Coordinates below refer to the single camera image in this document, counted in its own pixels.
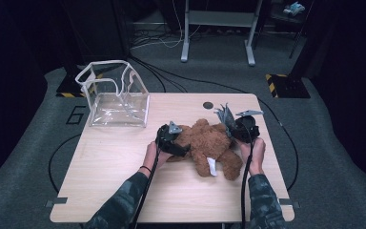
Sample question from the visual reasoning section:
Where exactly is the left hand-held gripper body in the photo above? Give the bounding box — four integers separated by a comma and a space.
155, 120, 184, 154

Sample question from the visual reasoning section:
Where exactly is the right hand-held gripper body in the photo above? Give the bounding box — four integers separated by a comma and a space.
234, 109, 265, 144

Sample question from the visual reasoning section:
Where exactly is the brown teddy bear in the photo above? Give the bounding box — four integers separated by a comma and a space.
166, 118, 244, 181

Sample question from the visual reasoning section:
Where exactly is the clear plastic bag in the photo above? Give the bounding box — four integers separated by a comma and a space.
74, 59, 151, 128

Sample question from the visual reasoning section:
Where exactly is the person's left hand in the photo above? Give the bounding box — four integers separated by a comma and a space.
141, 141, 173, 176

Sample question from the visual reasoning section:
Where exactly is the person's right hand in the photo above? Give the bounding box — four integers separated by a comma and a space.
236, 136, 267, 177

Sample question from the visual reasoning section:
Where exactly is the black striped stand base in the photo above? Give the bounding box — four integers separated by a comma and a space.
55, 73, 104, 98
265, 73, 312, 99

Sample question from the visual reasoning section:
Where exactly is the dark side table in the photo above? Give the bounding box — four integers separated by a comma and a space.
268, 0, 315, 60

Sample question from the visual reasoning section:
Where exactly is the dark curtain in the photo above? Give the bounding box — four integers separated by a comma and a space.
294, 0, 366, 211
0, 0, 65, 192

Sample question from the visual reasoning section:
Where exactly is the light blue white item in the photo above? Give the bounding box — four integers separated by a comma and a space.
282, 1, 306, 17

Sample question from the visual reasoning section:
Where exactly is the long black floor cable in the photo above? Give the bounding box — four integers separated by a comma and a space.
128, 55, 300, 192

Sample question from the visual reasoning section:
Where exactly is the left hand-held gripper cable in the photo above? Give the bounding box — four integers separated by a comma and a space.
130, 127, 164, 229

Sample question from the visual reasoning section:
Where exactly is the hand-held gripper cable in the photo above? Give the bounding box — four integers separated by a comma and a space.
240, 122, 256, 229
130, 127, 164, 229

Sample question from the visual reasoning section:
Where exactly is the short black floor cable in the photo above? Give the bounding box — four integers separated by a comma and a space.
128, 56, 189, 94

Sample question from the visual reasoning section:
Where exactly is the right hand-held gripper cable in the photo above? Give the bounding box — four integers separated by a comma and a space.
240, 122, 256, 229

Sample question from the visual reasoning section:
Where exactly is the grey metal table bracket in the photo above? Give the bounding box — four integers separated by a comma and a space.
277, 198, 300, 209
45, 197, 69, 208

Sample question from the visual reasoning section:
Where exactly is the bundle of dark cables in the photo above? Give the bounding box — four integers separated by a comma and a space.
132, 28, 185, 49

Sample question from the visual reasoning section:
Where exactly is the white metal desk frame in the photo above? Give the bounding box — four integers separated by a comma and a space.
180, 0, 265, 67

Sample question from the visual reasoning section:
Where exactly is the looped black floor cable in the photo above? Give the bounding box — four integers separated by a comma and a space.
47, 133, 82, 194

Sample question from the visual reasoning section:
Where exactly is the white floor cable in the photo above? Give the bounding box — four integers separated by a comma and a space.
130, 0, 202, 51

